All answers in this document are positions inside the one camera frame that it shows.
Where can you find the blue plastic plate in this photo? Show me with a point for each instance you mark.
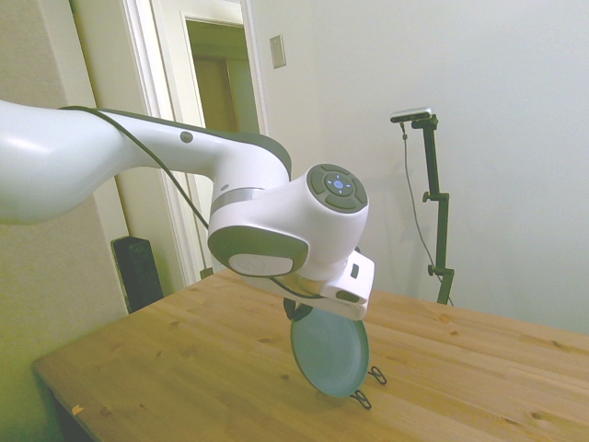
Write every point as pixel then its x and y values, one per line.
pixel 329 354

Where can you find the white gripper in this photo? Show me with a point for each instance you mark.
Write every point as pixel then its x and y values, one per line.
pixel 354 281

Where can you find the white door frame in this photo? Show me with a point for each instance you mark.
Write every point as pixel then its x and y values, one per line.
pixel 152 69

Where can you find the grey exterior camera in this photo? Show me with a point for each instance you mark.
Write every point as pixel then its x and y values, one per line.
pixel 411 114

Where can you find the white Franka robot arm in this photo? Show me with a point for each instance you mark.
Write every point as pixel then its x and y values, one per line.
pixel 257 207

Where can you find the white wall light switch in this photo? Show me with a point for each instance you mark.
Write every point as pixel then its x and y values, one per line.
pixel 277 52

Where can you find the black camera stand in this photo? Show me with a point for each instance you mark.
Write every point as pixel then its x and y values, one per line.
pixel 442 221
pixel 414 202

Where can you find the black speaker box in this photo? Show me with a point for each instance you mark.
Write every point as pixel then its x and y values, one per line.
pixel 138 271

